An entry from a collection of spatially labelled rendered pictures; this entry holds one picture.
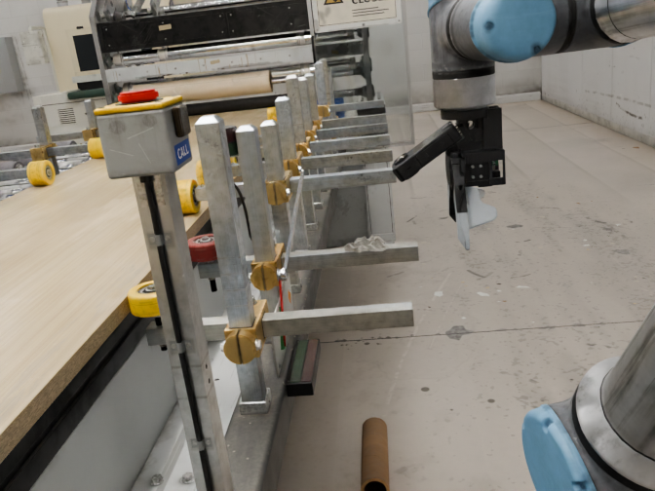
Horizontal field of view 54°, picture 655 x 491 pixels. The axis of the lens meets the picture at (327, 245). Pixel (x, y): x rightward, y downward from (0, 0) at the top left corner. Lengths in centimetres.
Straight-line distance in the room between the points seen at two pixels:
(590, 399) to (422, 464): 141
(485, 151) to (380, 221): 290
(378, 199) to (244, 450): 294
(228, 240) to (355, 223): 305
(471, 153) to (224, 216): 37
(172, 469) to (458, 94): 74
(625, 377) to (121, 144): 52
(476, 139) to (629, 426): 49
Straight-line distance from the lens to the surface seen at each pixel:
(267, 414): 108
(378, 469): 196
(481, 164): 100
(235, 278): 98
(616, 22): 86
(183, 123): 68
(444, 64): 96
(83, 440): 99
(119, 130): 67
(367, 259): 126
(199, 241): 132
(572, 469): 72
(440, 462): 210
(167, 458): 118
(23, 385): 89
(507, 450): 215
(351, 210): 397
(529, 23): 85
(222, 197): 95
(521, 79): 1026
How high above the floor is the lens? 127
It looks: 18 degrees down
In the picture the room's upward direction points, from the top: 7 degrees counter-clockwise
